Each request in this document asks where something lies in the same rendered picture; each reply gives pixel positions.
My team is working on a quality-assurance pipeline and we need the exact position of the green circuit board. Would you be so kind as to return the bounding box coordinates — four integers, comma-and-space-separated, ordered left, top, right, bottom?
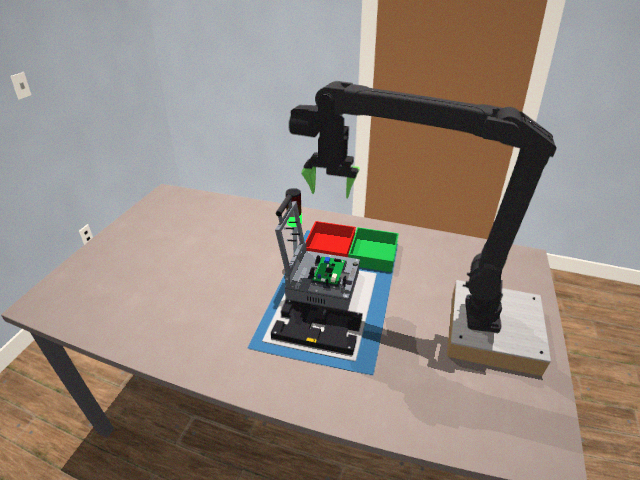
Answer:
312, 257, 345, 284

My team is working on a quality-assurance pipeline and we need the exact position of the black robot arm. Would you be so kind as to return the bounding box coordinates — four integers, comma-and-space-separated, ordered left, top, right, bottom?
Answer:
289, 81, 557, 333

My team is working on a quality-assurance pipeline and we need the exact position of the green bin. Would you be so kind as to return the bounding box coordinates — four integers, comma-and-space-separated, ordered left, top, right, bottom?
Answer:
348, 227, 399, 272

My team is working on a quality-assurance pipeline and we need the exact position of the red open tray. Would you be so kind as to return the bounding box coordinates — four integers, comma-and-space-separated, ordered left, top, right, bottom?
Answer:
305, 221, 356, 257

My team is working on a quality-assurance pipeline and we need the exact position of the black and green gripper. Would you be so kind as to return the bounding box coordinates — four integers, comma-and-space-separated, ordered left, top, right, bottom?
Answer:
302, 139, 360, 199

